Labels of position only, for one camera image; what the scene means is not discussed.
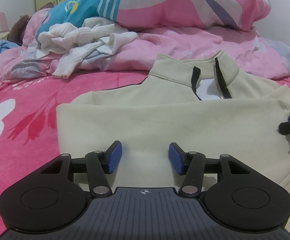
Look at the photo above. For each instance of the light pink quilt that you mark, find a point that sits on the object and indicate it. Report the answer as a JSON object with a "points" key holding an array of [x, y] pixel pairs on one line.
{"points": [[257, 55]]}

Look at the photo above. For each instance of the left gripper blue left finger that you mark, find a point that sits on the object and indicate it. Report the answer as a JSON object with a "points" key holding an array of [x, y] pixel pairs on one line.
{"points": [[98, 165]]}

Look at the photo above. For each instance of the dark brown garment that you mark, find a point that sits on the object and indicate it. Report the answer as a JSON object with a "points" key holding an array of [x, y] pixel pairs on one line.
{"points": [[24, 30]]}

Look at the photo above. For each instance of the beige zip hoodie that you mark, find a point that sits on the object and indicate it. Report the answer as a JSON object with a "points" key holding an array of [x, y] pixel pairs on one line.
{"points": [[211, 106]]}

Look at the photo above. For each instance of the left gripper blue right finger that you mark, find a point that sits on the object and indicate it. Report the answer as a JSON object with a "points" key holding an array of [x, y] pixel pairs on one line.
{"points": [[191, 166]]}

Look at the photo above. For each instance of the large pink blue cartoon pillow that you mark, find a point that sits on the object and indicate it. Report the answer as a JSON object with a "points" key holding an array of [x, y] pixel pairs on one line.
{"points": [[144, 14]]}

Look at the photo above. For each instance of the pink magenta floral bed blanket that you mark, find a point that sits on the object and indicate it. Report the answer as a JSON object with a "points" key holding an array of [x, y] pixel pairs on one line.
{"points": [[28, 122]]}

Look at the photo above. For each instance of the crumpled white cloth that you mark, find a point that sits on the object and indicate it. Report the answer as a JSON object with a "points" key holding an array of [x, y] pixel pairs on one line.
{"points": [[75, 44]]}

